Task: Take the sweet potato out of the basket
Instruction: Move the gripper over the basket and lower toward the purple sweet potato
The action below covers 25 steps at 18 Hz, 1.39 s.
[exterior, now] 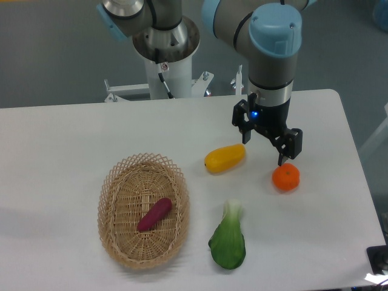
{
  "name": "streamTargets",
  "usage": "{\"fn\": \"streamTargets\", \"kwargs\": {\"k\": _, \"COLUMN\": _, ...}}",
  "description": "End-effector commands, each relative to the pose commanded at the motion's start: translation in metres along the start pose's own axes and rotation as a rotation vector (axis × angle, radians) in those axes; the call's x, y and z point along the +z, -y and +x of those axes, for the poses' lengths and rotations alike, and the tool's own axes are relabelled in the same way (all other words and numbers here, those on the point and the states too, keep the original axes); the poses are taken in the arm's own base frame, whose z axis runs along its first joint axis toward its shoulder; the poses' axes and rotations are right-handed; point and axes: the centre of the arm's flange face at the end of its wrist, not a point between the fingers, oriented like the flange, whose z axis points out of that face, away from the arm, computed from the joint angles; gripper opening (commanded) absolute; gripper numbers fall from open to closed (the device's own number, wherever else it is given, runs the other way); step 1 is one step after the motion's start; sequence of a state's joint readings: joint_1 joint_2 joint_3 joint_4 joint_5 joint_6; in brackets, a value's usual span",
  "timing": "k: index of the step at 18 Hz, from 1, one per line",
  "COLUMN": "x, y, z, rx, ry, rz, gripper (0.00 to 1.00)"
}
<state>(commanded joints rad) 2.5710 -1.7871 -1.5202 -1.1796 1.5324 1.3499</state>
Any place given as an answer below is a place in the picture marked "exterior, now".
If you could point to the green bok choy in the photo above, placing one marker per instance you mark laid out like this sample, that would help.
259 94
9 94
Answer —
227 244

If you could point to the woven wicker basket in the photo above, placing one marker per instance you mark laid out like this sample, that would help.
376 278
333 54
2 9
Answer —
129 191

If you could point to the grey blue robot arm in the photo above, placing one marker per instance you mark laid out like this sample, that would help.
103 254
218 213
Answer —
267 33

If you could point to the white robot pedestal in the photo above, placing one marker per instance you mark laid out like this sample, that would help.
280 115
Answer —
167 54

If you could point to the black device at table edge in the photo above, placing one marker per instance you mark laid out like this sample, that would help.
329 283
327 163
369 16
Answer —
377 256

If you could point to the orange tangerine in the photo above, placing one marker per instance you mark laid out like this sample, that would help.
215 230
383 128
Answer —
286 177

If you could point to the white metal base frame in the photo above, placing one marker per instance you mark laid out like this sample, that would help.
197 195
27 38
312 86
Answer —
198 88

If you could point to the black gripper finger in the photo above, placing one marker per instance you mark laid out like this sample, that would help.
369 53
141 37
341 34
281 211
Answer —
290 145
240 111

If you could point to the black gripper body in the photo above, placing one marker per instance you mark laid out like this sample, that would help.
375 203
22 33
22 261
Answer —
267 121

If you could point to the purple sweet potato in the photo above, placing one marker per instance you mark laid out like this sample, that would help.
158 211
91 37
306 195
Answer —
156 213

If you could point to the yellow mango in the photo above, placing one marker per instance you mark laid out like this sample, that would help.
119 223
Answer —
224 158

